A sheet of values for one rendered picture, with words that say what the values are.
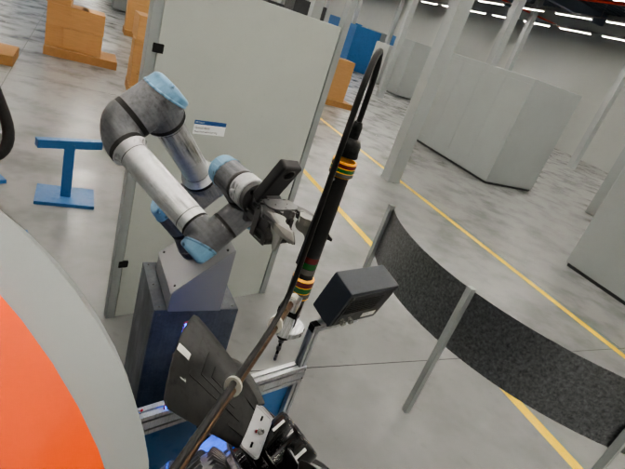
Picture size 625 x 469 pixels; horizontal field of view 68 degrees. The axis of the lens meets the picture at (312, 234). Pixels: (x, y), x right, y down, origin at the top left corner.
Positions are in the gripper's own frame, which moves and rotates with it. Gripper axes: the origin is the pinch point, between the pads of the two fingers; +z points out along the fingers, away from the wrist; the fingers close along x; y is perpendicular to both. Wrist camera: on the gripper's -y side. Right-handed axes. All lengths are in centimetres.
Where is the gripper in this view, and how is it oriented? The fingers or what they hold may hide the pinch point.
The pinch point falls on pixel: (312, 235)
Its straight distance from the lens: 85.7
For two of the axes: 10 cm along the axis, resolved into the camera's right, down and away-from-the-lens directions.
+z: 5.9, 5.0, -6.3
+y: -3.0, 8.6, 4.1
